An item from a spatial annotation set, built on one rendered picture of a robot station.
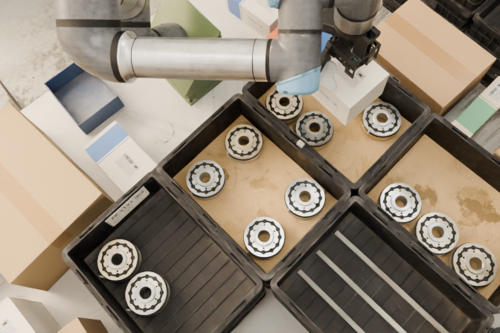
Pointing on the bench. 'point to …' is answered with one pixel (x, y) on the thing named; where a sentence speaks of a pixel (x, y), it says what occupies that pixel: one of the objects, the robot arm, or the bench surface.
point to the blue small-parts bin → (84, 97)
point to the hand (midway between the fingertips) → (335, 68)
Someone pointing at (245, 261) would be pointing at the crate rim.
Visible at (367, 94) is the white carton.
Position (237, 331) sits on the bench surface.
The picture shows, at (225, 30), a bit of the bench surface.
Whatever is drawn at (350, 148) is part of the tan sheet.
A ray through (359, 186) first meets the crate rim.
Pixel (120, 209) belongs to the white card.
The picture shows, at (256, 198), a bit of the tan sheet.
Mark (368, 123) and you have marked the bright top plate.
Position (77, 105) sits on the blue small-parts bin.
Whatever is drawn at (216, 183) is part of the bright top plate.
